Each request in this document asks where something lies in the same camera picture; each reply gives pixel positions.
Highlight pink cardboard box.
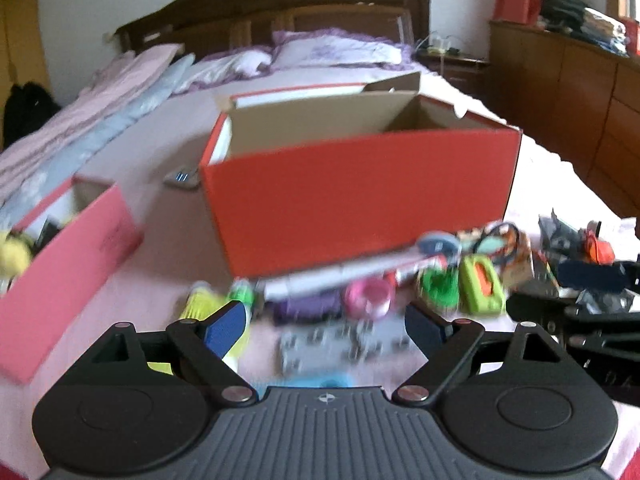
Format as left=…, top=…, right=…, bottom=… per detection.
left=0, top=175, right=146, bottom=386

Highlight light blue quilt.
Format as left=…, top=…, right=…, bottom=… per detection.
left=0, top=52, right=196, bottom=231

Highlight white plastic toy tube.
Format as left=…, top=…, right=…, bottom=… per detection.
left=262, top=254, right=448, bottom=301

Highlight green spinning top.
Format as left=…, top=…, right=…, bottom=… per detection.
left=419, top=269, right=461, bottom=308

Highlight teal handle with black cord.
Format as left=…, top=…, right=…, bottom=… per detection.
left=472, top=222, right=518, bottom=262

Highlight grey small device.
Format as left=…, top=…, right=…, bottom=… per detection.
left=164, top=165, right=201, bottom=191

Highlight orange plastic toy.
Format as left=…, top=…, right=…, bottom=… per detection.
left=580, top=230, right=615, bottom=265

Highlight green toy car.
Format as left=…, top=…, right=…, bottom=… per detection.
left=229, top=279, right=257, bottom=311

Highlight wooden nightstand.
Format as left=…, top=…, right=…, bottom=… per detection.
left=415, top=50, right=491, bottom=101

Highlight black bag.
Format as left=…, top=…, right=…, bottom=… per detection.
left=2, top=81, right=61, bottom=148

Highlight grey toy plate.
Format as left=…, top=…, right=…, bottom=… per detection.
left=277, top=322, right=416, bottom=376

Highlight pile of folded clothes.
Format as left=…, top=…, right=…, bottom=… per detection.
left=540, top=0, right=628, bottom=56

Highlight pink quilt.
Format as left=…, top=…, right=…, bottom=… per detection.
left=0, top=44, right=183, bottom=211

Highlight red cardboard box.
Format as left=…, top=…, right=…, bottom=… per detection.
left=199, top=71, right=523, bottom=278

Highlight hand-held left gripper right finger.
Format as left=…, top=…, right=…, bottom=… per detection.
left=392, top=302, right=576, bottom=407

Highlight red patterned cloth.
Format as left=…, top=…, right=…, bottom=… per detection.
left=607, top=452, right=640, bottom=480

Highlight blue round disc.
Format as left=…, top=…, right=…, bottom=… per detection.
left=417, top=232, right=461, bottom=257

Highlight yellow shuttlecock with white cork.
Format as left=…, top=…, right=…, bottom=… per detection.
left=145, top=305, right=252, bottom=376

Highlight pink round toy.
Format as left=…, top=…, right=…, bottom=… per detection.
left=345, top=277, right=394, bottom=319

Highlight wooden dresser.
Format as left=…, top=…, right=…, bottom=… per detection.
left=487, top=20, right=640, bottom=216

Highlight yellow wooden wardrobe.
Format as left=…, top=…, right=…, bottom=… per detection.
left=0, top=0, right=48, bottom=151

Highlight charger cables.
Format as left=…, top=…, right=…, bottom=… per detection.
left=417, top=32, right=461, bottom=56

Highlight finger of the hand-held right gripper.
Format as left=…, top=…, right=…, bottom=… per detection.
left=506, top=292, right=601, bottom=333
left=556, top=259, right=640, bottom=292

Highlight purple toy car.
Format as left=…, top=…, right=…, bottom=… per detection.
left=272, top=292, right=346, bottom=323

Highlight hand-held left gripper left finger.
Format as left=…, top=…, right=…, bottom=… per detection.
left=89, top=300, right=258, bottom=407

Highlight white pillow with purple trim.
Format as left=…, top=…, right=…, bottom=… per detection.
left=272, top=30, right=416, bottom=69
left=175, top=50, right=273, bottom=93

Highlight green orange toy case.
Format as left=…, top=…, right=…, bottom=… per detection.
left=459, top=255, right=506, bottom=315

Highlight yellow plush toy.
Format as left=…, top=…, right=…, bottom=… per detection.
left=0, top=230, right=35, bottom=281

